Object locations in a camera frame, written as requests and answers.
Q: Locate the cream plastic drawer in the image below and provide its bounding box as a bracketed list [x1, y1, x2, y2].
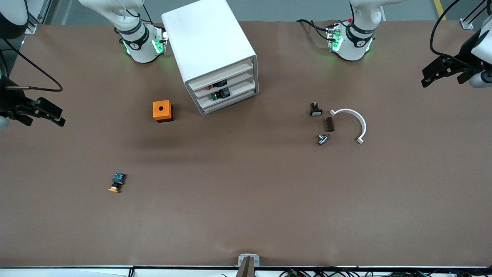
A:
[188, 58, 255, 91]
[191, 67, 256, 98]
[199, 84, 258, 114]
[195, 75, 257, 107]

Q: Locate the orange mushroom push button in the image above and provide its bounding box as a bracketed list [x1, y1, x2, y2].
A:
[108, 173, 126, 193]

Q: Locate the white drawer cabinet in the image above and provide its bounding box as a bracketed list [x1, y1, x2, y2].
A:
[161, 0, 259, 116]

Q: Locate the orange box with hole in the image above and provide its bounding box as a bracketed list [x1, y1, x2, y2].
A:
[153, 100, 174, 123]

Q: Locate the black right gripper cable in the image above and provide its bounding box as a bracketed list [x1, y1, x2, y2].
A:
[0, 37, 63, 93]

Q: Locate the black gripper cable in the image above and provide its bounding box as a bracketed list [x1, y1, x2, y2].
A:
[430, 0, 477, 66]
[0, 37, 63, 93]

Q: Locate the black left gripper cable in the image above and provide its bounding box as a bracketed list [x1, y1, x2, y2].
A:
[430, 0, 477, 66]

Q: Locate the aluminium frame profile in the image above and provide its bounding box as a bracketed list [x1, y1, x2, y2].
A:
[24, 0, 62, 34]
[459, 0, 492, 30]

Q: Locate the white curved plastic bracket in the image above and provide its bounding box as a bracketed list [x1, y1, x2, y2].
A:
[329, 108, 367, 145]

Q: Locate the black arm base cable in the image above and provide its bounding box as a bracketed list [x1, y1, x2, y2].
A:
[296, 18, 335, 41]

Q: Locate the white table edge rail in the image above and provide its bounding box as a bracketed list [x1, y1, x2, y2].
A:
[0, 265, 492, 277]

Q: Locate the green push button switch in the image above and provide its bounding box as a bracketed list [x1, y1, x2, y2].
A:
[209, 88, 231, 101]

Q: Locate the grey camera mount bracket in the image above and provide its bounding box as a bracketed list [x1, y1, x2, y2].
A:
[236, 253, 261, 277]

